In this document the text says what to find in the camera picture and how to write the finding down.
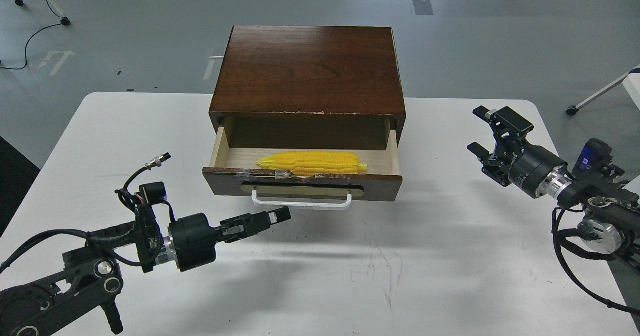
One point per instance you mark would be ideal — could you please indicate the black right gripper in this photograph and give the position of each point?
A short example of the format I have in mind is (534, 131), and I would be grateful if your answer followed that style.
(514, 160)

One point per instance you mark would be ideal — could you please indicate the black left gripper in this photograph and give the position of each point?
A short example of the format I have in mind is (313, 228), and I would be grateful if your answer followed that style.
(194, 240)

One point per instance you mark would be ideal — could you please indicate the wooden drawer with white handle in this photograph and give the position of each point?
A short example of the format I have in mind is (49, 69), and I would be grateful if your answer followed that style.
(305, 183)

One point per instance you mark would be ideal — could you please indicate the yellow corn cob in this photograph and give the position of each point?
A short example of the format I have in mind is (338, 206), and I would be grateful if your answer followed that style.
(312, 162)

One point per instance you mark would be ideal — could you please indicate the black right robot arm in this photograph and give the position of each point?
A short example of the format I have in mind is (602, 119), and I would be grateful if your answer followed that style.
(596, 218)

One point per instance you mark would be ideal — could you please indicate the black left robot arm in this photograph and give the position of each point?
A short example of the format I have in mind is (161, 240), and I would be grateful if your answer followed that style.
(92, 278)

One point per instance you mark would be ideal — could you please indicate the dark wooden drawer cabinet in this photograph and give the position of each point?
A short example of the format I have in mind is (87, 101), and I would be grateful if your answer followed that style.
(310, 86)

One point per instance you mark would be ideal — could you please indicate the white caster leg right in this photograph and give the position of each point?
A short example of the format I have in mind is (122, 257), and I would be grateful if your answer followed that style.
(631, 82)

